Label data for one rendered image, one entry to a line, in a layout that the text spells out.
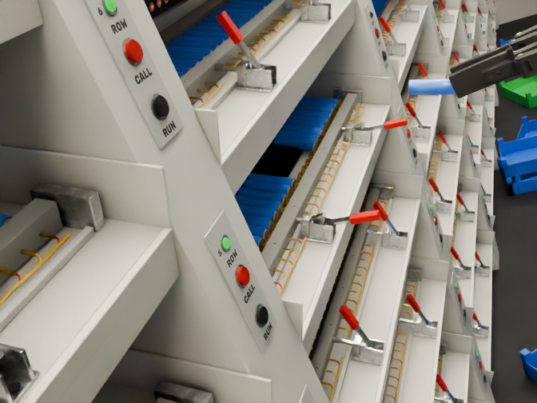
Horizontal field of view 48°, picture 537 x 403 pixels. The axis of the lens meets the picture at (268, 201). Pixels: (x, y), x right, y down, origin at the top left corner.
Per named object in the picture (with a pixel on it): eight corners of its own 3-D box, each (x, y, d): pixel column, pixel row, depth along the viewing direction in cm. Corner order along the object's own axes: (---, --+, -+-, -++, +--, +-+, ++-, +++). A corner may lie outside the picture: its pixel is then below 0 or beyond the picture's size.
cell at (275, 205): (237, 204, 81) (284, 210, 79) (232, 211, 79) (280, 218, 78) (236, 192, 80) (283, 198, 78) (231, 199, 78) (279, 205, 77)
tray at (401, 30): (425, 21, 166) (431, -31, 159) (395, 107, 118) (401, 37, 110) (352, 17, 172) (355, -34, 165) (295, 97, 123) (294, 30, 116)
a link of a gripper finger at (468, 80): (518, 72, 68) (519, 74, 68) (458, 96, 72) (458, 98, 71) (508, 49, 67) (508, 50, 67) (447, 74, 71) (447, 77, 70)
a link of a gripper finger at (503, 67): (531, 62, 67) (533, 71, 64) (486, 81, 69) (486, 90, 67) (527, 50, 66) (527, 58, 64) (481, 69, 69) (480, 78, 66)
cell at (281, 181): (252, 181, 86) (296, 187, 84) (248, 188, 84) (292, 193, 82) (252, 170, 85) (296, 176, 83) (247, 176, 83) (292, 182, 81)
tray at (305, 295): (388, 127, 110) (392, 77, 105) (302, 374, 62) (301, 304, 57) (283, 117, 116) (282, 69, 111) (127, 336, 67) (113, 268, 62)
